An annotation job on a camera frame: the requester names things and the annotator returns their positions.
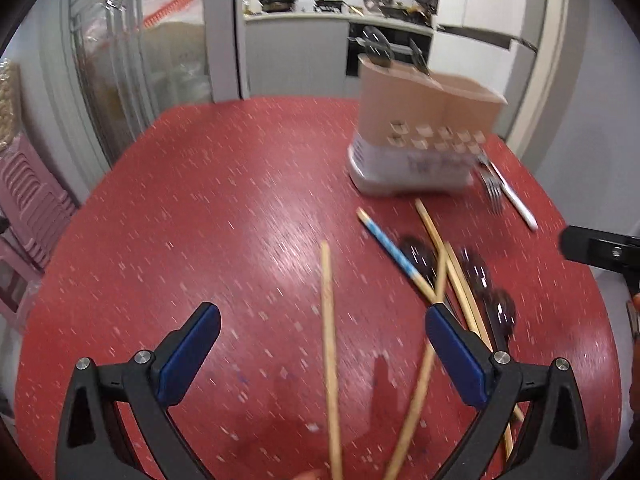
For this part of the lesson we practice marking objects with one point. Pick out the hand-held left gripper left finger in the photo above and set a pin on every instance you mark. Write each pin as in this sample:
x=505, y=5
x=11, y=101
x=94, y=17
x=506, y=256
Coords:
x=187, y=355

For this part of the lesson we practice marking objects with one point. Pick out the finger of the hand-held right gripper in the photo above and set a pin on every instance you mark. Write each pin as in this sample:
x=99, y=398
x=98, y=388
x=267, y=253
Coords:
x=595, y=247

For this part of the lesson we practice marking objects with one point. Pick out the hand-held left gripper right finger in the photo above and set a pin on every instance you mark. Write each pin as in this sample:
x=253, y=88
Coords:
x=457, y=355

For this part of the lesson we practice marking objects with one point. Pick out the plain wooden chopstick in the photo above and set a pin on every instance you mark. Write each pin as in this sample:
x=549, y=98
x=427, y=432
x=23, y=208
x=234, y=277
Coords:
x=328, y=335
x=431, y=232
x=462, y=275
x=417, y=395

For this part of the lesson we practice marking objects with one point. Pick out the blue patterned wooden chopstick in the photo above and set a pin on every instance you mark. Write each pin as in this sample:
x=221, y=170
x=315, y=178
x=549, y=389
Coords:
x=395, y=252

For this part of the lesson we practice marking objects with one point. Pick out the metal fork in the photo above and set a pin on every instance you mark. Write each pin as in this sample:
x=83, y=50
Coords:
x=492, y=195

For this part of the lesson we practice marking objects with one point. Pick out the stack of pink plastic stools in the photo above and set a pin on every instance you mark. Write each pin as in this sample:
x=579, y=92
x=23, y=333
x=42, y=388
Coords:
x=30, y=200

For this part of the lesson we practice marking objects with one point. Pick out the glass sliding door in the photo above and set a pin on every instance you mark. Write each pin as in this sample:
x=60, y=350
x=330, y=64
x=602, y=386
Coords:
x=90, y=85

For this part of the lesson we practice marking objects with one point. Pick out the black built-in oven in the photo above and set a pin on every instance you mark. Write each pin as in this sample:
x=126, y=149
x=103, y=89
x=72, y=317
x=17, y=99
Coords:
x=356, y=62

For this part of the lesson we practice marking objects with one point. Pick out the dark cooking pot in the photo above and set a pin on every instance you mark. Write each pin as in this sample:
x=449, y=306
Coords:
x=400, y=12

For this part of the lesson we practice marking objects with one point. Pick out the grey kitchen counter cabinet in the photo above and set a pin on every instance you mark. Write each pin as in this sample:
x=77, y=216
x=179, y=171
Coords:
x=295, y=55

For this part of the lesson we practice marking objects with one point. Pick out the red plastic basket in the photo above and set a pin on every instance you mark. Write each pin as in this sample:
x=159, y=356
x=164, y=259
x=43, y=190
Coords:
x=165, y=7

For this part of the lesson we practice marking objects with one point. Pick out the black frying pan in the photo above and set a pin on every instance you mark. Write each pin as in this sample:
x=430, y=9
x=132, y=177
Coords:
x=327, y=4

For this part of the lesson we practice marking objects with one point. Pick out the black wok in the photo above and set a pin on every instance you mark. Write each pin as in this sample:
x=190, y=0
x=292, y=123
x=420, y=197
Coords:
x=277, y=2

